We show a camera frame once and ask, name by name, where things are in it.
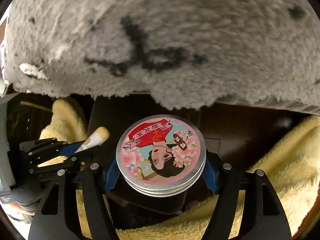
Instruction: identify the grey patterned fleece bed blanket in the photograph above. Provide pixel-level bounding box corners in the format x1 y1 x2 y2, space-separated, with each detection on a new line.
2 0 319 115

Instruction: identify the yellow fleece blanket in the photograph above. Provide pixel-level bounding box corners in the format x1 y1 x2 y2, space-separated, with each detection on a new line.
41 95 319 239

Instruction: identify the dark cardboard trash box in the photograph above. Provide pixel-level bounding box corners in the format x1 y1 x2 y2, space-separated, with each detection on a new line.
85 93 311 230

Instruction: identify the person's left hand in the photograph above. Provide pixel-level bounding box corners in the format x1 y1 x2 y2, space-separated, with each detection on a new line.
2 203 35 223

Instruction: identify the round pictured metal tin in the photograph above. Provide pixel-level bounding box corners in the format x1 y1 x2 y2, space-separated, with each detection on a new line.
116 115 207 197

